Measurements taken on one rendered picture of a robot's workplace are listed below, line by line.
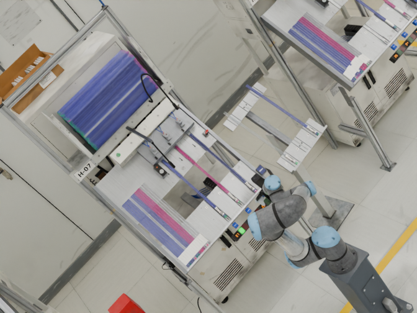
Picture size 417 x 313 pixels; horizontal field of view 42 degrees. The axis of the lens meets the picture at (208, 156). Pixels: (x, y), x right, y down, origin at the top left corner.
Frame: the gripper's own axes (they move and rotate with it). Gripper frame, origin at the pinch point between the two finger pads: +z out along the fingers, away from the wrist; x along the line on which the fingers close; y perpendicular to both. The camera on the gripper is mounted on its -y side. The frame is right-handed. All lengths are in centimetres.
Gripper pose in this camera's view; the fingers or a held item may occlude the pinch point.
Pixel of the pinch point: (262, 192)
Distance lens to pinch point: 301.6
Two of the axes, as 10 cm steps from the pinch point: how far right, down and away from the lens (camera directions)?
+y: 7.4, 6.5, -1.8
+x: 6.7, -7.2, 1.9
